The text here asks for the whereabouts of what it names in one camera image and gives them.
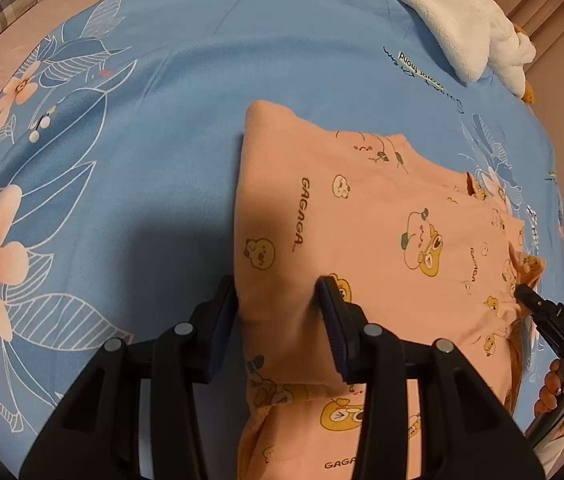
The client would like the pink duck print shirt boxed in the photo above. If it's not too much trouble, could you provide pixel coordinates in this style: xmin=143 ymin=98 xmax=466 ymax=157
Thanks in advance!
xmin=234 ymin=101 xmax=544 ymax=479

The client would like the person's right hand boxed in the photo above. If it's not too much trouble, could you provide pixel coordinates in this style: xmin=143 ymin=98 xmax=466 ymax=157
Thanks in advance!
xmin=534 ymin=359 xmax=564 ymax=427

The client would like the blue floral blanket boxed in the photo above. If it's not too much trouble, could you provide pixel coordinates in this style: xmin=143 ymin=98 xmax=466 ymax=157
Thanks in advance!
xmin=0 ymin=0 xmax=564 ymax=479

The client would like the white plush goose toy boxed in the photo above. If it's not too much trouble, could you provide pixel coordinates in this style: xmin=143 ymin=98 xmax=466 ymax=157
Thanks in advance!
xmin=400 ymin=0 xmax=536 ymax=99

